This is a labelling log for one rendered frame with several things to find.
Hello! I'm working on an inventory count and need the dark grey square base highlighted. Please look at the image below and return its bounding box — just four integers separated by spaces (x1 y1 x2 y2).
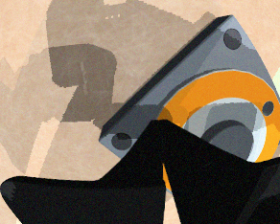
98 15 280 160

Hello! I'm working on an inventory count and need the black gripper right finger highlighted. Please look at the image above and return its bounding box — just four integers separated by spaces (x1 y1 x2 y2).
159 119 280 224

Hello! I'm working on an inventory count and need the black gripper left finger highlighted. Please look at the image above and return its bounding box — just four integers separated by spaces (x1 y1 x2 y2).
0 121 166 224

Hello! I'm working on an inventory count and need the orange round plate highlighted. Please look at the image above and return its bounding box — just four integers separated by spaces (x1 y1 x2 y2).
152 68 280 162

